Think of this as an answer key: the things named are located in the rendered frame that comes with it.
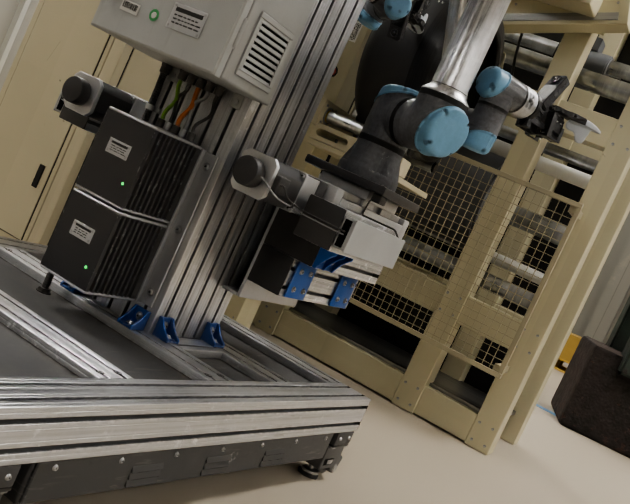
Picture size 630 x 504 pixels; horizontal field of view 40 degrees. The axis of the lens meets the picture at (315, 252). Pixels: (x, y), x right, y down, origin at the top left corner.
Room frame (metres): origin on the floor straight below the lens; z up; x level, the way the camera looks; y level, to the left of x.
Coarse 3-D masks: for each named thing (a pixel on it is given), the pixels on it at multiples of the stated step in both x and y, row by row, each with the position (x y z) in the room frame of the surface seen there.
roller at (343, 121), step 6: (330, 114) 3.07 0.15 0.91; (336, 114) 3.07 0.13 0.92; (330, 120) 3.07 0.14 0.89; (336, 120) 3.06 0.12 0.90; (342, 120) 3.05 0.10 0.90; (348, 120) 3.04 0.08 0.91; (354, 120) 3.05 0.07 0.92; (336, 126) 3.07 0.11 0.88; (342, 126) 3.05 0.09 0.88; (348, 126) 3.04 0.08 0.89; (354, 126) 3.03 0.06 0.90; (360, 126) 3.02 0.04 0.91; (354, 132) 3.03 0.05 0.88; (408, 150) 2.94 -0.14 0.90; (408, 156) 2.95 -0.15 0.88
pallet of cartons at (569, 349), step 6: (570, 336) 8.88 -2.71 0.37; (576, 336) 8.91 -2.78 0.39; (570, 342) 8.87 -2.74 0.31; (576, 342) 8.85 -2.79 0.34; (564, 348) 8.88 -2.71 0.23; (570, 348) 8.86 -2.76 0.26; (564, 354) 8.87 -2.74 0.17; (570, 354) 8.85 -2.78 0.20; (558, 360) 9.17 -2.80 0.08; (564, 360) 8.85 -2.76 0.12; (570, 360) 8.84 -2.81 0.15; (558, 366) 9.16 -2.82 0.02; (564, 372) 8.83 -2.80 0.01
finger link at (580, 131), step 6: (570, 120) 2.16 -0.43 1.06; (570, 126) 2.17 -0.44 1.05; (576, 126) 2.17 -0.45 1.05; (582, 126) 2.17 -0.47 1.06; (588, 126) 2.16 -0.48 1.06; (594, 126) 2.17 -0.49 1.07; (576, 132) 2.17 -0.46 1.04; (582, 132) 2.17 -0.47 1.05; (588, 132) 2.17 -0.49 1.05; (600, 132) 2.19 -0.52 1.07; (576, 138) 2.16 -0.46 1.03; (582, 138) 2.17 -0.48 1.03
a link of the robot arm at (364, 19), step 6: (366, 0) 2.55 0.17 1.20; (366, 6) 2.53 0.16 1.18; (372, 6) 2.49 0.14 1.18; (366, 12) 2.52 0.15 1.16; (372, 12) 2.50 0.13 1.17; (360, 18) 2.54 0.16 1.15; (366, 18) 2.52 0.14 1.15; (372, 18) 2.52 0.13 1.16; (378, 18) 2.50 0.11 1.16; (366, 24) 2.55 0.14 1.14; (372, 24) 2.53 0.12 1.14; (378, 24) 2.54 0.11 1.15
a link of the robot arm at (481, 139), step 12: (468, 108) 2.10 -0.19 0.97; (480, 108) 2.05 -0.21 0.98; (492, 108) 2.03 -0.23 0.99; (480, 120) 2.04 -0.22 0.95; (492, 120) 2.03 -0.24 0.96; (504, 120) 2.06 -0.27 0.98; (468, 132) 2.05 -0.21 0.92; (480, 132) 2.03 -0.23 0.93; (492, 132) 2.04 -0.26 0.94; (468, 144) 2.04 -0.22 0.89; (480, 144) 2.04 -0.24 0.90; (492, 144) 2.06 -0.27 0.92
